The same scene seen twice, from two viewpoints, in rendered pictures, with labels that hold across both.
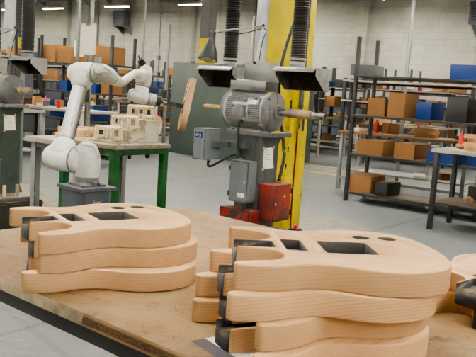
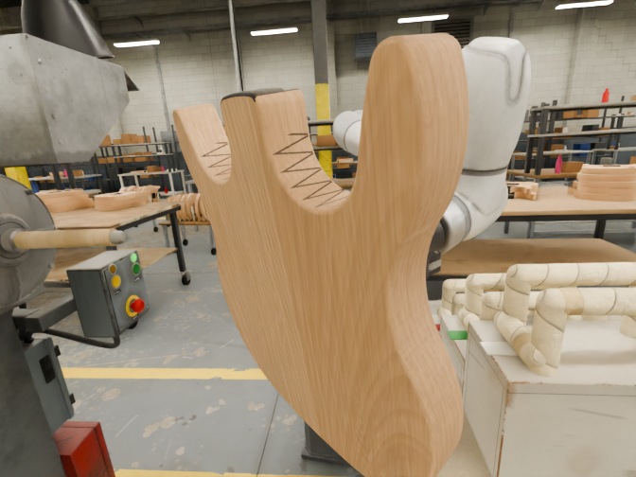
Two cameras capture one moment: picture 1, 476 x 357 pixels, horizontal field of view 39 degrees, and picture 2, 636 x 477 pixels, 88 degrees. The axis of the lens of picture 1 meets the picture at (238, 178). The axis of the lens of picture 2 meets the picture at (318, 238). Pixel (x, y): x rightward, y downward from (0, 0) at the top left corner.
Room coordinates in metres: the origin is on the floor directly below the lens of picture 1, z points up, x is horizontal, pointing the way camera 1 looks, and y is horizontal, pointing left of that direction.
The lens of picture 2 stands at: (5.43, 0.28, 1.39)
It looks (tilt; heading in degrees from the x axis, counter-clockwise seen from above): 16 degrees down; 149
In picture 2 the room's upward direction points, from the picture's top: 3 degrees counter-clockwise
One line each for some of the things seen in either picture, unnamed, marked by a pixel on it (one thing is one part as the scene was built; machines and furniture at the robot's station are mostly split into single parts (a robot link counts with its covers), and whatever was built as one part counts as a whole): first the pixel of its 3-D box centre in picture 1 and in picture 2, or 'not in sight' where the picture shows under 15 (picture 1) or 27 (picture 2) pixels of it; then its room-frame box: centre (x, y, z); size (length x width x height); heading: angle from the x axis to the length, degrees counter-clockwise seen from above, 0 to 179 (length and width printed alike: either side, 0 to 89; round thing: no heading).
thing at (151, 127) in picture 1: (139, 129); (577, 398); (5.29, 0.79, 1.02); 0.27 x 0.15 x 0.17; 53
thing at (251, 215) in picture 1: (238, 227); (59, 467); (4.34, -0.02, 0.49); 0.25 x 0.12 x 0.37; 54
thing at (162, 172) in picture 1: (161, 205); not in sight; (5.20, 0.58, 0.45); 0.05 x 0.05 x 0.90; 54
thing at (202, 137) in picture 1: (217, 149); (85, 305); (4.36, 0.15, 0.99); 0.24 x 0.21 x 0.26; 54
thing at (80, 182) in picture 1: (88, 181); not in sight; (4.33, 0.96, 0.73); 0.22 x 0.18 x 0.06; 46
